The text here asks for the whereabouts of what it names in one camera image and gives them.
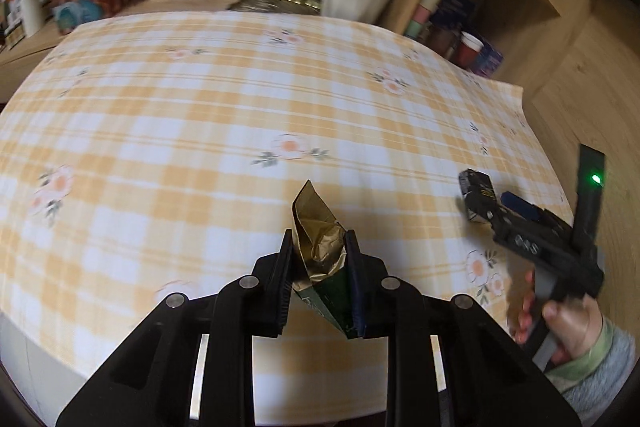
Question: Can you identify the small blue box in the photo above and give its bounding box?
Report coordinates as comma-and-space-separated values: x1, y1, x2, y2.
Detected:
470, 37, 503, 78

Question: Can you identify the grey green sleeve forearm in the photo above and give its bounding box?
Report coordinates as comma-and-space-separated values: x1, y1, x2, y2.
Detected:
546, 319, 637, 426

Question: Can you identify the person's right hand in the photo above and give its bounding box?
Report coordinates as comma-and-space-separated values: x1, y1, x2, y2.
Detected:
512, 270, 604, 365

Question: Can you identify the green and gold wrapper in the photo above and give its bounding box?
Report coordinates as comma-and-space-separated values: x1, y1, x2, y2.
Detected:
292, 180, 357, 338

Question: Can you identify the stack of pastel paper cups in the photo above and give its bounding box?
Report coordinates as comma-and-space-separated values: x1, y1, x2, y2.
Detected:
404, 0, 440, 40

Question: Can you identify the yellow plaid floral tablecloth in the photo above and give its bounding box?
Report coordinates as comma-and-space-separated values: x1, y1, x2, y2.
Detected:
1, 12, 572, 425

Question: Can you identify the red paper cup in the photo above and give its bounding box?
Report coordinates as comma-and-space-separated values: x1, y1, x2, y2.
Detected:
451, 31, 484, 69

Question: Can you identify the black cigarette pack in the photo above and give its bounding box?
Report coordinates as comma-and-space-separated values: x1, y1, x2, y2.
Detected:
458, 169, 499, 222

